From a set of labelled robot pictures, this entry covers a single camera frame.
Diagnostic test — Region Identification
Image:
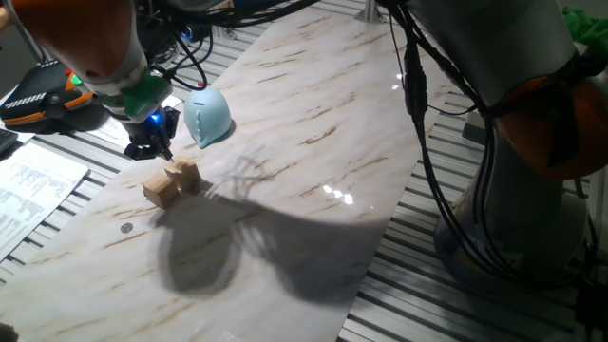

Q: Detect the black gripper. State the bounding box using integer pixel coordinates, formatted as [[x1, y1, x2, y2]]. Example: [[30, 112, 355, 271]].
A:
[[123, 109, 175, 162]]

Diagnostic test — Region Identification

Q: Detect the light wooden block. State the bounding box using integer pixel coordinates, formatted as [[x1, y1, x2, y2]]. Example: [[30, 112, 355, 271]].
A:
[[142, 171, 181, 211], [163, 156, 203, 197]]

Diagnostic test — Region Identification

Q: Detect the light blue piggy bank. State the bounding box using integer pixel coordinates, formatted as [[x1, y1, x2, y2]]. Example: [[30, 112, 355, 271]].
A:
[[182, 86, 233, 150]]

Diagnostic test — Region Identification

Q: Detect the green flange adapter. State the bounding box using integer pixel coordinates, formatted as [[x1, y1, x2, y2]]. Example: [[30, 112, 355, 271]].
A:
[[97, 73, 175, 124]]

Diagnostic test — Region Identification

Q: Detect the black orange teach pendant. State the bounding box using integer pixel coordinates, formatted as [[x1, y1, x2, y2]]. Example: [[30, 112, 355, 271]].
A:
[[0, 59, 96, 127]]

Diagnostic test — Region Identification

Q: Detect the white marble pattern mat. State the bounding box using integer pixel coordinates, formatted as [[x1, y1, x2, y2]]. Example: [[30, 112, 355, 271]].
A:
[[0, 4, 458, 342]]

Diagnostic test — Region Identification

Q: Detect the black computer keyboard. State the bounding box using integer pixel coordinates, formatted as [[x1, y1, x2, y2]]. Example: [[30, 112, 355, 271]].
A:
[[0, 127, 19, 154]]

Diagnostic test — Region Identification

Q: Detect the green cloth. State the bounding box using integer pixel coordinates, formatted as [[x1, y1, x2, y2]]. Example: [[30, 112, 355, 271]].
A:
[[562, 5, 608, 48]]

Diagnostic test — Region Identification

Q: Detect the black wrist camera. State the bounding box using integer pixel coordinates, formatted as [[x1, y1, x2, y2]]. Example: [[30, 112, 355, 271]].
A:
[[163, 105, 182, 144]]

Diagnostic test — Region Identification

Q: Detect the aluminium frame post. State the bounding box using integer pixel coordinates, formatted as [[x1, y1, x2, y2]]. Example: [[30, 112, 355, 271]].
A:
[[353, 0, 387, 25]]

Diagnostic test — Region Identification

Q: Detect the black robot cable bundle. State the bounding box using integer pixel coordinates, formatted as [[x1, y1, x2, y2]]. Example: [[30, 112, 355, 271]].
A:
[[135, 0, 599, 291]]

